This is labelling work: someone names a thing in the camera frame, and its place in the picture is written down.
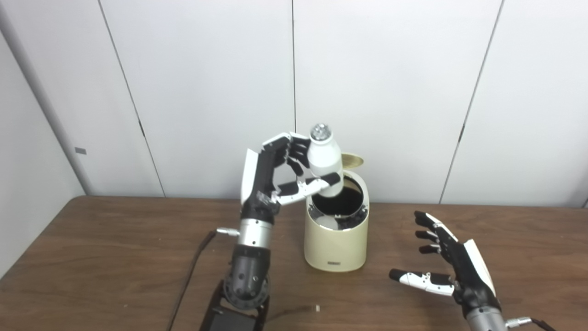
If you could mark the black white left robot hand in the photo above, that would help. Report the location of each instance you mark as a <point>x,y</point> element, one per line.
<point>259,184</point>

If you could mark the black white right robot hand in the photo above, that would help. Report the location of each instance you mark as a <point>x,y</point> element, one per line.
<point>471,276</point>

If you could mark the small white plastic bottle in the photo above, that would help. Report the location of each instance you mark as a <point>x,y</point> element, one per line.
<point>324,158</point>

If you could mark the cream-colored lidded bin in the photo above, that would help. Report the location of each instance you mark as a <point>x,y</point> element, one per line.
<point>337,246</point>

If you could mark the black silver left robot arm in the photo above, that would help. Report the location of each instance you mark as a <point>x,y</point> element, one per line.
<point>250,266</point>

